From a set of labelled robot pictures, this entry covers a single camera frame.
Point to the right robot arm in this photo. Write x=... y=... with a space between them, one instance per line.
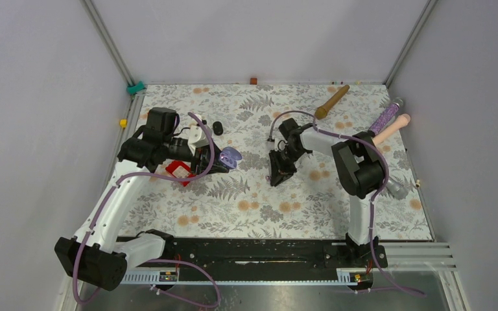
x=361 y=168

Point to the pink flesh-coloured stick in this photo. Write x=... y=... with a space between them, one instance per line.
x=400 y=122

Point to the yellow cube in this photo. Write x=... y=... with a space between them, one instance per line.
x=123 y=123

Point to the floral patterned mat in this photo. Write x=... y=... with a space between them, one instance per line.
x=242 y=203

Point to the purple glitter tube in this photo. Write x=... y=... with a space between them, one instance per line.
x=386 y=116

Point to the brown wooden stick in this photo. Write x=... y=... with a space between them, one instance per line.
x=323 y=110

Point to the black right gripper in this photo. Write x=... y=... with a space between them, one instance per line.
x=279 y=172

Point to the black earbud charging case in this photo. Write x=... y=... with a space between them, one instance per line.
x=217 y=128

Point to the red plastic tray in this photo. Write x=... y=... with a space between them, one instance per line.
x=179 y=170

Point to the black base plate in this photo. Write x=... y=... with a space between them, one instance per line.
x=246 y=259

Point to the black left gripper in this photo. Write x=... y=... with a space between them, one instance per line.
x=202 y=156

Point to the teal arch block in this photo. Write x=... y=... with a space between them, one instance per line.
x=132 y=90

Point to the grey metal cylinder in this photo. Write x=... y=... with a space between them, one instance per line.
x=396 y=189

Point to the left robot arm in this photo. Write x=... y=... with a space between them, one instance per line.
x=155 y=150

